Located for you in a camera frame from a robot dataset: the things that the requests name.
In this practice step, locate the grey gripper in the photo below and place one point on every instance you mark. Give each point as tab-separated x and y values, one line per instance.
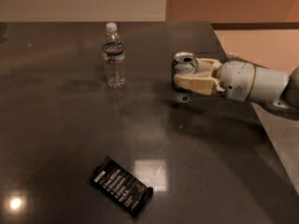
237	79

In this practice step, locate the silver green 7up can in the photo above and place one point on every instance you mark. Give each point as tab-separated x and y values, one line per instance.
184	63

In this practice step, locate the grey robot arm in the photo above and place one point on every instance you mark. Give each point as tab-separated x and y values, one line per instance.
268	91

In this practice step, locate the clear plastic water bottle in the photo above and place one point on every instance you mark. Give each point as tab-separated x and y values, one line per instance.
113	53

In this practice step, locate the black snack bar wrapper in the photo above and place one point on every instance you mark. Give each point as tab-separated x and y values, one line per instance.
121	187

